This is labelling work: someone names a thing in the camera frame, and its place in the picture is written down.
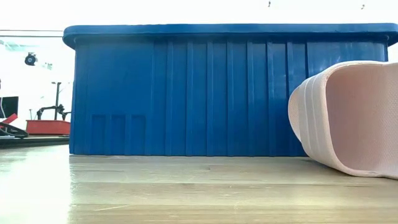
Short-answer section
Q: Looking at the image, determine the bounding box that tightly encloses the pink slide sandal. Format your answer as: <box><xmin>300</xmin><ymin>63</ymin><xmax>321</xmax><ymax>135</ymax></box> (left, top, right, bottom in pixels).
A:
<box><xmin>287</xmin><ymin>60</ymin><xmax>398</xmax><ymax>180</ymax></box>

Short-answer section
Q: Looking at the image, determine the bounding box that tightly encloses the blue plastic bin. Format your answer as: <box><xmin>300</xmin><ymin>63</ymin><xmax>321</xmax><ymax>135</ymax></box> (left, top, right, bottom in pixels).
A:
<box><xmin>62</xmin><ymin>22</ymin><xmax>398</xmax><ymax>157</ymax></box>

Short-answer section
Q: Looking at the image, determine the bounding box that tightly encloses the red plastic bin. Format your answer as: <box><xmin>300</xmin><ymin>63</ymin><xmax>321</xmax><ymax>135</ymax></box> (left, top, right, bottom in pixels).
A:
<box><xmin>25</xmin><ymin>119</ymin><xmax>72</xmax><ymax>136</ymax></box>

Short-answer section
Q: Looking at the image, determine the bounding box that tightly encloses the thin black stand pole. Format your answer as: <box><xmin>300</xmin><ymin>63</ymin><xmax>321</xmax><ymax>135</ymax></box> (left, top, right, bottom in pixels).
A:
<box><xmin>50</xmin><ymin>81</ymin><xmax>63</xmax><ymax>121</ymax></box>

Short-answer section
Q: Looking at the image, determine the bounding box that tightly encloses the side workbench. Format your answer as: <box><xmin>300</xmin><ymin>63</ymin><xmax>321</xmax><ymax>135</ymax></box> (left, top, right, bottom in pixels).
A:
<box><xmin>0</xmin><ymin>134</ymin><xmax>70</xmax><ymax>150</ymax></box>

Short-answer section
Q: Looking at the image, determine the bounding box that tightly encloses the black and red tool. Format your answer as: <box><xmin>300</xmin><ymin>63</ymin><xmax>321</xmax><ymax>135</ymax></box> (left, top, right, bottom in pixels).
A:
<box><xmin>0</xmin><ymin>113</ymin><xmax>30</xmax><ymax>139</ymax></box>

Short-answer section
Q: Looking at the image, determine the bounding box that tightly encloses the black monitor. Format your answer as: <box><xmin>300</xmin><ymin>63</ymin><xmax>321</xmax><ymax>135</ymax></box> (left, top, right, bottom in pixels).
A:
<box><xmin>0</xmin><ymin>96</ymin><xmax>19</xmax><ymax>119</ymax></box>

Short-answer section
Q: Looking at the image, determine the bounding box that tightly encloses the black wall-mounted camera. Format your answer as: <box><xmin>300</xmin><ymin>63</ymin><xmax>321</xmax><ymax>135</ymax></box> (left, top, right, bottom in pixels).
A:
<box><xmin>24</xmin><ymin>52</ymin><xmax>38</xmax><ymax>67</ymax></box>

